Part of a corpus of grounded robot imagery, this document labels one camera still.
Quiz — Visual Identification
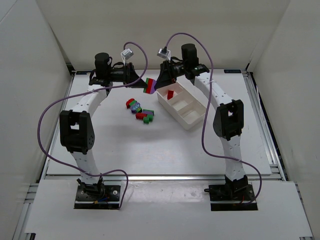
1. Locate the red rounded lego brick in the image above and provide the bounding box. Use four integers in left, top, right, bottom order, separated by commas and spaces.
145, 78, 155, 94

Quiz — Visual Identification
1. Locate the red sloped lego brick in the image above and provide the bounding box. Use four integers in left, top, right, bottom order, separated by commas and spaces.
167, 90, 175, 100

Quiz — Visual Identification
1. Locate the purple paw print lego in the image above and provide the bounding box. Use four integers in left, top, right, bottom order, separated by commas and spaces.
130, 102, 143, 114

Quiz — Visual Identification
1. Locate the green lego plate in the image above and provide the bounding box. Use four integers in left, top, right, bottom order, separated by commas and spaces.
143, 78, 153, 94

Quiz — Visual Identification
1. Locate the purple curved lego brick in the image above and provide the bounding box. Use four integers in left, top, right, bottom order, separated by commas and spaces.
143, 78, 157, 94

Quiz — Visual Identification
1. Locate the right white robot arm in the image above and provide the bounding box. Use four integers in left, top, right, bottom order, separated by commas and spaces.
154, 43, 248, 192

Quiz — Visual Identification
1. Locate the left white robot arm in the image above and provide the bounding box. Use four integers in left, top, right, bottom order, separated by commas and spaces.
59, 48, 147, 190

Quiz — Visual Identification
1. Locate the green flat lego on table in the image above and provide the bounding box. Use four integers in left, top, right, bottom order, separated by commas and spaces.
142, 109, 154, 115

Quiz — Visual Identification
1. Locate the red lego brick on table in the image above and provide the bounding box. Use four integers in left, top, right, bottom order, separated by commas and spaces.
135, 112, 148, 120

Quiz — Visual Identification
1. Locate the white three-compartment tray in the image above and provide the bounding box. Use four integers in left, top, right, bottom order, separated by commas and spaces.
156, 82, 206, 131

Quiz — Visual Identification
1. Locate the blue label sticker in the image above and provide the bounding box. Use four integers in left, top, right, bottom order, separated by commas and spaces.
223, 69, 242, 74

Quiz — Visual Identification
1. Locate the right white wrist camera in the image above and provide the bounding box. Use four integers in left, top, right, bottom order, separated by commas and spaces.
157, 46, 171, 61

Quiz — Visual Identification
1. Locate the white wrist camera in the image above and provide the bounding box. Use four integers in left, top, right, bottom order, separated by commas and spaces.
120, 48, 134, 65
157, 46, 171, 61

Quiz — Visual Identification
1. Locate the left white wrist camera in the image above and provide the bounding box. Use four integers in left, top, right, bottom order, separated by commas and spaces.
120, 48, 134, 65

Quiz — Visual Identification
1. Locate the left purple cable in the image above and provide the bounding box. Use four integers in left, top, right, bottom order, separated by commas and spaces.
37, 41, 130, 210

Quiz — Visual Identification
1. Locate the purple cable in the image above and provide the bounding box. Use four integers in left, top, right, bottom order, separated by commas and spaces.
163, 32, 264, 206
37, 41, 130, 210

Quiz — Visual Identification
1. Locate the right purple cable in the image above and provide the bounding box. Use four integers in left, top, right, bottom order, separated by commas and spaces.
163, 32, 264, 206

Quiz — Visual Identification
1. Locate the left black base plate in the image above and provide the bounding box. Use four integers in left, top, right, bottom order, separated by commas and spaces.
74, 185, 121, 210

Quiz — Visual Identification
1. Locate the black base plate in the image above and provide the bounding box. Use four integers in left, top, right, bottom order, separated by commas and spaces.
204, 184, 258, 212
74, 185, 121, 210

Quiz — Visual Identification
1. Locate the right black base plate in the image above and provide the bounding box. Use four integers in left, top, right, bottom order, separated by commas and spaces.
204, 184, 258, 212

